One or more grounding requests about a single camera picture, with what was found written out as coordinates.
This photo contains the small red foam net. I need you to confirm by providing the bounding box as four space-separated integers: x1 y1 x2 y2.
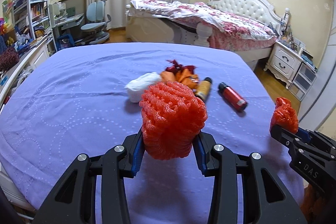
270 97 298 134

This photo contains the red bottle black cap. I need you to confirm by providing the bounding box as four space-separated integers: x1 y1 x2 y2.
218 82 248 112

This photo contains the large red foam net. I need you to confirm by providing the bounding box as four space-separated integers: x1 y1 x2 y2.
139 81 208 160

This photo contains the yellow label bottle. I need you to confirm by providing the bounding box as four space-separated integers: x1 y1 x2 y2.
194 77 213 102

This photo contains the orange plastic bag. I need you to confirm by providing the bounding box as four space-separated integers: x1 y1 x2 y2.
160 69 199 90

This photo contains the plastic drawer unit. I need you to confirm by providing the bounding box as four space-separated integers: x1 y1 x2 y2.
289 61 317 102

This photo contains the white nightstand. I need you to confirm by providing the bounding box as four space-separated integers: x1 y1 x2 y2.
264 41 303 89

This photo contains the purple tablecloth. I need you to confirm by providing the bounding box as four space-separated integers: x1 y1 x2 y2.
0 42 305 224

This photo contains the pink floral quilt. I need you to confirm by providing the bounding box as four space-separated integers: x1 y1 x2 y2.
129 0 277 52

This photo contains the blue basket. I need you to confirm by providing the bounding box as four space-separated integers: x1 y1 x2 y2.
56 34 75 51

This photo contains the light blue desk chair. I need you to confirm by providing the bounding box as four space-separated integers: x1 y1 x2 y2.
75 0 111 46

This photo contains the grey study desk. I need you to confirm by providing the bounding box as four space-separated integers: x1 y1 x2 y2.
52 14 84 40

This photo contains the white bookshelf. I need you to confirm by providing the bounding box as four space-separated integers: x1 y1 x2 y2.
11 0 55 55

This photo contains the white bed frame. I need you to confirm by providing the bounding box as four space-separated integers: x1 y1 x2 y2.
125 0 291 71

